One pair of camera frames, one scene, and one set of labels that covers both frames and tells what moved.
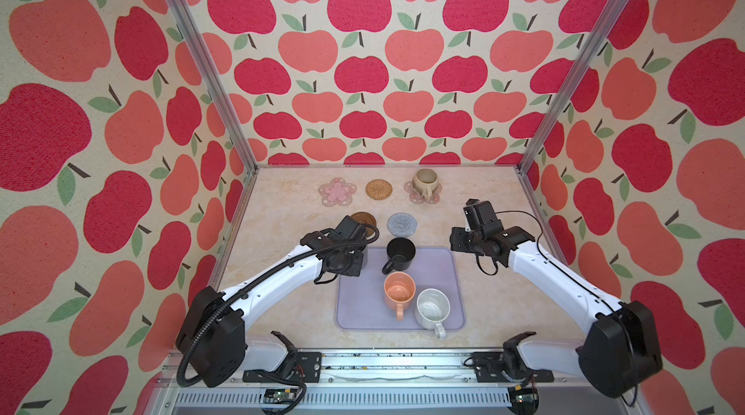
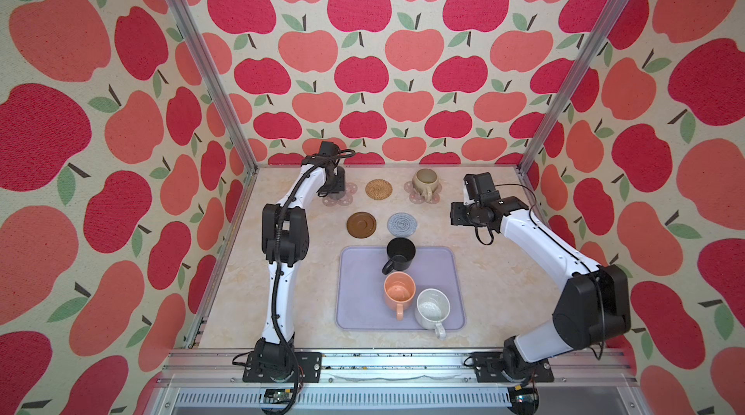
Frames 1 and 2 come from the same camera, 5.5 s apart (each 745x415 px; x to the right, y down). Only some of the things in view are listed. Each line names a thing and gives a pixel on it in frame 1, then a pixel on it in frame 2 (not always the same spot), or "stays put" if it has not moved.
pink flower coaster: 418,198 stays put
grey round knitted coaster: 402,224 stays put
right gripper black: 456,238 → 456,212
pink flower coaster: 337,192 stays put
